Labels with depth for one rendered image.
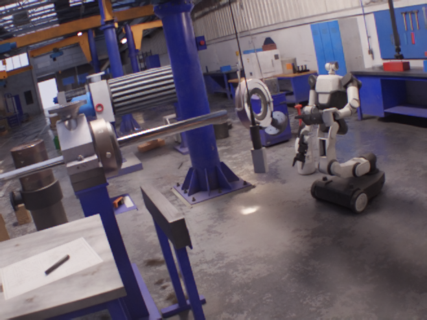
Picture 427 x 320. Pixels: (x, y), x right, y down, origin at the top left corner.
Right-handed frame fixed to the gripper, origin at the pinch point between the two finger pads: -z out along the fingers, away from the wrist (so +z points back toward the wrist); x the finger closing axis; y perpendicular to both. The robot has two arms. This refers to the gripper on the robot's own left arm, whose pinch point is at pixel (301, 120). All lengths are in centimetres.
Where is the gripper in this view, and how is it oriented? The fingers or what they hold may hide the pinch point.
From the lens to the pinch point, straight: 286.0
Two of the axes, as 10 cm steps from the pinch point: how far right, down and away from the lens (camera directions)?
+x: 6.3, 3.8, 6.7
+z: 7.5, -0.7, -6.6
